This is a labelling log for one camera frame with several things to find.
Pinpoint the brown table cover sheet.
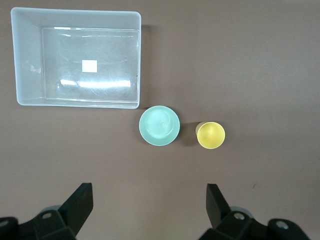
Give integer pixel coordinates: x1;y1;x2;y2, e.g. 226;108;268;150
0;0;320;240

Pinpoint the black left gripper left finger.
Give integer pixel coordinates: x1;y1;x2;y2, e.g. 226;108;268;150
0;182;94;240

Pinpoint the clear plastic storage box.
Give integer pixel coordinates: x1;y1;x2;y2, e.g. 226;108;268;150
10;6;143;110

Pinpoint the yellow plastic cup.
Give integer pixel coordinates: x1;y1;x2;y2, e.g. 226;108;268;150
195;121;226;150

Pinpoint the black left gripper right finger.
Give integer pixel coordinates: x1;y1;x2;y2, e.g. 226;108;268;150
198;183;311;240

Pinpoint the mint green bowl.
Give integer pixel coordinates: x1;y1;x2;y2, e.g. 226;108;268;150
138;105;181;147

